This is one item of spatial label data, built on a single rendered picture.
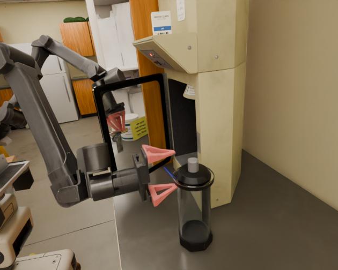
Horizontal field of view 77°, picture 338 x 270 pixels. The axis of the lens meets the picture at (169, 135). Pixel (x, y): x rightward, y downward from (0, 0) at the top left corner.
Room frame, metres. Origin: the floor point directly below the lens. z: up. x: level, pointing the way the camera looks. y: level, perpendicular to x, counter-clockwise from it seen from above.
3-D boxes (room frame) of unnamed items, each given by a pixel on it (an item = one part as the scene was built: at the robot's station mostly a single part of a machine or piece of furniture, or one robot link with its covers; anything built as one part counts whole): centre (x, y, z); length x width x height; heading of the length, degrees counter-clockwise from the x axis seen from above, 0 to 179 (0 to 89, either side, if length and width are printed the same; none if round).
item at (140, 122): (0.77, 0.11, 1.19); 0.30 x 0.01 x 0.40; 135
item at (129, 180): (0.43, 0.10, 1.20); 0.07 x 0.07 x 0.10; 15
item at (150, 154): (0.45, 0.04, 1.23); 0.09 x 0.07 x 0.07; 105
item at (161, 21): (0.67, -0.01, 1.54); 0.05 x 0.05 x 0.06; 4
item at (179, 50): (0.72, 0.01, 1.46); 0.32 x 0.12 x 0.10; 16
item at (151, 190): (0.45, 0.04, 1.16); 0.09 x 0.07 x 0.07; 105
